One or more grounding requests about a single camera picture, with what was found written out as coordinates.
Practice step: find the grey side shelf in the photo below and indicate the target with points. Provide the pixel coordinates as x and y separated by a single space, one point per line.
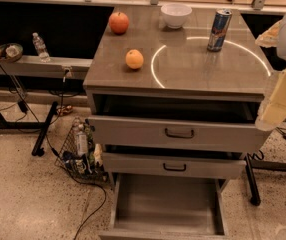
58 67

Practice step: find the white bowl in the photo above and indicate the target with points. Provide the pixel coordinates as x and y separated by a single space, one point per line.
175 15

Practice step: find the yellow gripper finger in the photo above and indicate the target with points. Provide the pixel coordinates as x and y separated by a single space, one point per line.
272 110
269 38

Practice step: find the orange fruit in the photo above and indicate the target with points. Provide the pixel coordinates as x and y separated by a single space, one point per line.
134 59

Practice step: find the clear water bottle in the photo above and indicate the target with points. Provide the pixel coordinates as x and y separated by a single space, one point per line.
40 47

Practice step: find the grey drawer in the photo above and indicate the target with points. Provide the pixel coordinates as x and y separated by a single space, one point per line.
150 207
172 166
176 134

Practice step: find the redbull can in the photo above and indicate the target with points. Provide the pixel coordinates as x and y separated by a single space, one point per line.
219 29

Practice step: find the black table leg left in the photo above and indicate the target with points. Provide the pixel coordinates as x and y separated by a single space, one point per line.
41 126

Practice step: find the bottom grey drawer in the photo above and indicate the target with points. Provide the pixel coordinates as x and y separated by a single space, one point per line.
150 207

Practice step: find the wire basket with items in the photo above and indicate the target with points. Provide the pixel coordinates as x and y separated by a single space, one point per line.
80 155

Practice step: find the black table leg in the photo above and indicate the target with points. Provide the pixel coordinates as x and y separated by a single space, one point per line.
41 126
252 164

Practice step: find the black table leg right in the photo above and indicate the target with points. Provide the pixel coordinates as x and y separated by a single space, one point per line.
252 164

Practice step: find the top grey drawer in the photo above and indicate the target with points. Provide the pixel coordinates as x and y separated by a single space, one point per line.
176 134

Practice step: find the middle grey drawer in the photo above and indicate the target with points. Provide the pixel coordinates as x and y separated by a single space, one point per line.
172 166

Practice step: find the small bowl with items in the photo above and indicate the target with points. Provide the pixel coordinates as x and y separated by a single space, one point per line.
10 52

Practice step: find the red apple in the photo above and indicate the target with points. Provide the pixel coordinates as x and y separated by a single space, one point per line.
118 23

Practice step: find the grey drawer cabinet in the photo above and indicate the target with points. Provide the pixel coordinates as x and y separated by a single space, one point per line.
179 79

